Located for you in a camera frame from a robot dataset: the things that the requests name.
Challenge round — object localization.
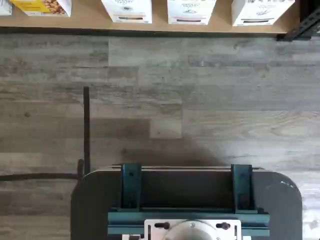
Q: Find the white tea box green strip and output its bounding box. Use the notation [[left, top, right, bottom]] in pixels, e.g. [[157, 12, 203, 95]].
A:
[[231, 0, 296, 27]]

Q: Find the white tea box pink strip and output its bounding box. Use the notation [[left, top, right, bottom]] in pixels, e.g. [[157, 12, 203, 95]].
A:
[[166, 0, 217, 25]]

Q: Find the white tea box orange strip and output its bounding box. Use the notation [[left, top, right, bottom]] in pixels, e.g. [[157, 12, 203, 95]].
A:
[[101, 0, 153, 24]]

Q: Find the tan wooden shelf board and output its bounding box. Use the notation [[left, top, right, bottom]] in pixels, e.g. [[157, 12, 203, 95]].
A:
[[0, 0, 301, 35]]

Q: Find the yellow purely elizabeth granola box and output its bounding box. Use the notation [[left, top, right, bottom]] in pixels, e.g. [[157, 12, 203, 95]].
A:
[[9, 0, 72, 18]]

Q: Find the dark grey robot cart top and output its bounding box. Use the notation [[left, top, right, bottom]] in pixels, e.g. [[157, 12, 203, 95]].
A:
[[71, 169, 303, 240]]

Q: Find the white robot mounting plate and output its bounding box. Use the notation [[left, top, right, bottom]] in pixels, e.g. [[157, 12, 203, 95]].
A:
[[144, 219, 242, 240]]

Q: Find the teal metal clamp bracket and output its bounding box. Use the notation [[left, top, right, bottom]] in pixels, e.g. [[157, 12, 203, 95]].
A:
[[230, 163, 254, 211], [120, 163, 142, 210]]

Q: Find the black floor cable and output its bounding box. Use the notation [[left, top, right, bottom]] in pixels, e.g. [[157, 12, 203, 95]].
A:
[[0, 86, 91, 181]]

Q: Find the teal metal base rail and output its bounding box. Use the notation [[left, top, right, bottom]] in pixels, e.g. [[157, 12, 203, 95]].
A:
[[107, 207, 271, 237]]

